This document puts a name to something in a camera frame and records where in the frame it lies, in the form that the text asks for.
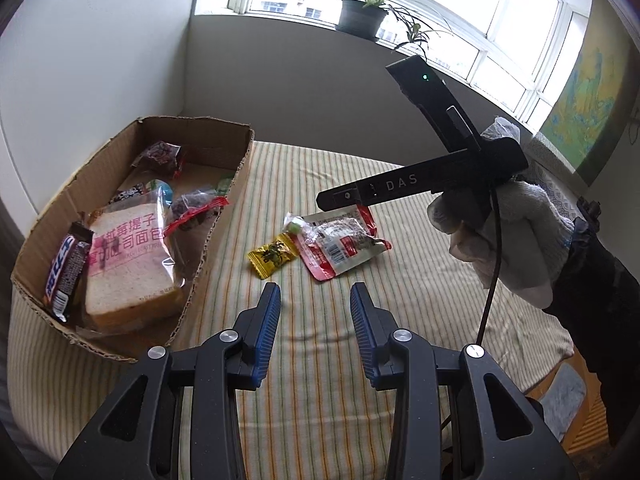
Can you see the window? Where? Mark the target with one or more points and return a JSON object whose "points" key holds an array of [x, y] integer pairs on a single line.
{"points": [[475, 5]]}

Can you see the small green round candy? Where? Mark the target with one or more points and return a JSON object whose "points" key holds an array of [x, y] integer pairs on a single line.
{"points": [[295, 226]]}

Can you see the person's right hand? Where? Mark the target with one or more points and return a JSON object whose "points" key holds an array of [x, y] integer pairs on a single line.
{"points": [[525, 240]]}

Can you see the potted spider plant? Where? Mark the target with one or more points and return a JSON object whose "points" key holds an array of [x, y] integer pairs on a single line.
{"points": [[360, 17]]}

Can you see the small trailing plant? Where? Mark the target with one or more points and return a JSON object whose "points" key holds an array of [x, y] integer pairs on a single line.
{"points": [[415, 35]]}

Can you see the dark red snack packet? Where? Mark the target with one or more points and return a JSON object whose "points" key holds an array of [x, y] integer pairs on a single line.
{"points": [[160, 156]]}

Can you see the red white snack packet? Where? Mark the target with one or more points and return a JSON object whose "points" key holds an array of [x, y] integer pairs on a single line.
{"points": [[335, 247]]}

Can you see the green quail egg packet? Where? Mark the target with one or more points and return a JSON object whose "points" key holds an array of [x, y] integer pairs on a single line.
{"points": [[161, 194]]}

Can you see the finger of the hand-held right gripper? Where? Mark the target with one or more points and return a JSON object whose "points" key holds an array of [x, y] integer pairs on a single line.
{"points": [[345, 194]]}

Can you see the dark chocolate bar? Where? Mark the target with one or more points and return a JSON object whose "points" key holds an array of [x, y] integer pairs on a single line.
{"points": [[65, 270]]}

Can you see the wrapped sliced bread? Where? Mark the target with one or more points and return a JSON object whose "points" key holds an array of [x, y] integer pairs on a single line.
{"points": [[130, 270]]}

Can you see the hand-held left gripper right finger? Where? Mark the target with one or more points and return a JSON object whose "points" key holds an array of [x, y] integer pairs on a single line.
{"points": [[362, 332]]}

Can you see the cardboard box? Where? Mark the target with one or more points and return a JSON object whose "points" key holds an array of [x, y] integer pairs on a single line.
{"points": [[210, 240]]}

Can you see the yellow candy packet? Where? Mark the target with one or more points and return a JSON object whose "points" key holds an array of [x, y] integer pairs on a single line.
{"points": [[270, 256]]}

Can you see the wall map poster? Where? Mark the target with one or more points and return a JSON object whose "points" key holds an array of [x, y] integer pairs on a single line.
{"points": [[590, 100]]}

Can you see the white lace cloth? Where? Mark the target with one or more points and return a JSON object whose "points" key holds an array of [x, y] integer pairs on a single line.
{"points": [[555, 170]]}

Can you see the black patterned snack packet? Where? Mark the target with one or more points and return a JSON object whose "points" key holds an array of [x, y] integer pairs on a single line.
{"points": [[129, 194]]}

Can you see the grey floor mat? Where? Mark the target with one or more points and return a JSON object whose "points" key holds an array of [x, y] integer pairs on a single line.
{"points": [[562, 400]]}

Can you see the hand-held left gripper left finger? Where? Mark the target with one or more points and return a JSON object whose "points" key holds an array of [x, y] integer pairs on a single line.
{"points": [[265, 330]]}

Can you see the clear dried fruit packet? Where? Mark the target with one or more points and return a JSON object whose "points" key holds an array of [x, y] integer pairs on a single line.
{"points": [[197, 205]]}

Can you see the person's right forearm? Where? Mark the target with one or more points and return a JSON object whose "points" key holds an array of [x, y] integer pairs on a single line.
{"points": [[600, 305]]}

